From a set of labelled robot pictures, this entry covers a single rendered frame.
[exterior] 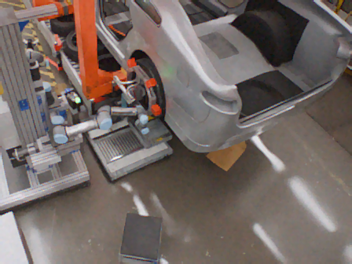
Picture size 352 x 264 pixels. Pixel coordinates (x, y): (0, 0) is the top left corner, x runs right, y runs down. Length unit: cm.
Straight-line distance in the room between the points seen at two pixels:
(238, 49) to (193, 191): 172
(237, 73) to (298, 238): 185
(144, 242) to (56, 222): 101
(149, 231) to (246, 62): 217
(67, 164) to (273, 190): 236
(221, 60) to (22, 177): 257
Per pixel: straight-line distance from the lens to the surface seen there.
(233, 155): 430
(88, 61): 360
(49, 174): 376
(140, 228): 327
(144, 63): 346
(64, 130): 300
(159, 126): 410
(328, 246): 415
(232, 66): 395
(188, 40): 285
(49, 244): 363
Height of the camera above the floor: 334
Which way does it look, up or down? 46 degrees down
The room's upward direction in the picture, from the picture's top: 1 degrees clockwise
